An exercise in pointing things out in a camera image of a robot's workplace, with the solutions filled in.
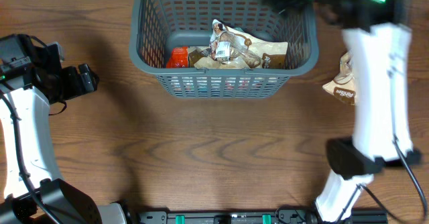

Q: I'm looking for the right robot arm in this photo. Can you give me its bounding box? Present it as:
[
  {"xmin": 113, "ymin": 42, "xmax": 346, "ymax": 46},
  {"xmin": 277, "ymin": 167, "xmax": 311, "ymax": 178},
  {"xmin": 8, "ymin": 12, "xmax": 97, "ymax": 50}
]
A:
[{"xmin": 262, "ymin": 0, "xmax": 422, "ymax": 223}]

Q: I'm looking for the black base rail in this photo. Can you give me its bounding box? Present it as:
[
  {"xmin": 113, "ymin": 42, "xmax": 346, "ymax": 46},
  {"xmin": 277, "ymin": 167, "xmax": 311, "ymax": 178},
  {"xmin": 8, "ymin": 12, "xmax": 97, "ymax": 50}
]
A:
[{"xmin": 138, "ymin": 209, "xmax": 388, "ymax": 224}]

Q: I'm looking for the left black cable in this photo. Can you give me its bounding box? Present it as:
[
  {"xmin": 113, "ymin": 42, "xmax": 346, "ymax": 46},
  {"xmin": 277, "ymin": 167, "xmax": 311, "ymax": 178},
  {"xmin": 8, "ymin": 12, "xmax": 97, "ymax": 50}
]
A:
[{"xmin": 0, "ymin": 93, "xmax": 68, "ymax": 224}]

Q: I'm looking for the orange cookie package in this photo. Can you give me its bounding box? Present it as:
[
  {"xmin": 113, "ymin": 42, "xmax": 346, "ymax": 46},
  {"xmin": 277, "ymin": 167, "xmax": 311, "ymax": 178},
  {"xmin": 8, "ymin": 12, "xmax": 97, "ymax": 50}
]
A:
[{"xmin": 166, "ymin": 46, "xmax": 189, "ymax": 68}]

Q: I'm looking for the white tissue multipack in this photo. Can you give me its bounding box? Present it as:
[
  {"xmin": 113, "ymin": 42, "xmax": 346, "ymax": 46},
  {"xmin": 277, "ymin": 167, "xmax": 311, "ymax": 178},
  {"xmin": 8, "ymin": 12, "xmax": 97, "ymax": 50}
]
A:
[{"xmin": 156, "ymin": 68, "xmax": 267, "ymax": 93}]

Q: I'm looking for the right black cable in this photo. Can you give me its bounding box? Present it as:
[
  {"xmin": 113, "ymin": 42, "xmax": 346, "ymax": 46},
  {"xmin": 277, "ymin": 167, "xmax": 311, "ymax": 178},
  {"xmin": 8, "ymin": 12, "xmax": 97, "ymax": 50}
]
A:
[{"xmin": 334, "ymin": 135, "xmax": 429, "ymax": 224}]

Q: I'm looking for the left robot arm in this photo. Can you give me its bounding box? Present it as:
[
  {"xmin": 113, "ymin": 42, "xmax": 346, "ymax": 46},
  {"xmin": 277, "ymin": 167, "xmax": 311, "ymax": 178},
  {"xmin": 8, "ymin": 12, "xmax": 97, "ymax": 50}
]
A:
[{"xmin": 1, "ymin": 34, "xmax": 133, "ymax": 223}]

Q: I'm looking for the beige Pantree snack bag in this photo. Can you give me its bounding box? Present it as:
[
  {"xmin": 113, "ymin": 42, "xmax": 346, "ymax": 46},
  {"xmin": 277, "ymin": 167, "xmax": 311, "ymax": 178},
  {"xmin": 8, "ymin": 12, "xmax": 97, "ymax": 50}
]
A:
[{"xmin": 187, "ymin": 46, "xmax": 233, "ymax": 69}]

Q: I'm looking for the grey plastic basket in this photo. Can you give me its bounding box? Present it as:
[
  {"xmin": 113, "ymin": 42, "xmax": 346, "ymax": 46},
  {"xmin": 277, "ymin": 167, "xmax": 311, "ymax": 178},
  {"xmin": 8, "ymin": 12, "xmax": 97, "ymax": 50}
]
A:
[{"xmin": 129, "ymin": 0, "xmax": 319, "ymax": 98}]

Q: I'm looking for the black cable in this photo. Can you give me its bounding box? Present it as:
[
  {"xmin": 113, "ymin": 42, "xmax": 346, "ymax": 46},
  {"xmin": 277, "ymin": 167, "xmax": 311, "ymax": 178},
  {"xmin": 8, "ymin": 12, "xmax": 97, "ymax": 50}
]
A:
[
  {"xmin": 334, "ymin": 135, "xmax": 429, "ymax": 224},
  {"xmin": 0, "ymin": 93, "xmax": 68, "ymax": 224}
]

